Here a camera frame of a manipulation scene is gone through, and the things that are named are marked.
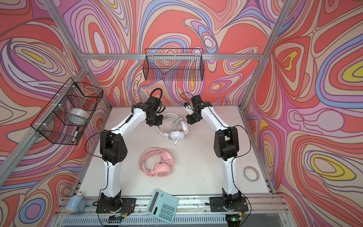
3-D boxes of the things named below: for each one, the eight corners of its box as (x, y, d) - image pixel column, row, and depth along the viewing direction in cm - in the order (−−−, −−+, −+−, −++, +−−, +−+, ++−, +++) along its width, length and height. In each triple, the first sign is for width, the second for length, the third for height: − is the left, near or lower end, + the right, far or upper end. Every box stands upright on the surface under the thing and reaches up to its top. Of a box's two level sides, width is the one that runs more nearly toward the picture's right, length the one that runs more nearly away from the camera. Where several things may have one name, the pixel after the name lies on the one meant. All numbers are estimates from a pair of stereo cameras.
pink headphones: (135, 165, 89) (130, 158, 81) (151, 147, 98) (148, 139, 90) (162, 184, 82) (160, 179, 74) (176, 163, 90) (176, 156, 82)
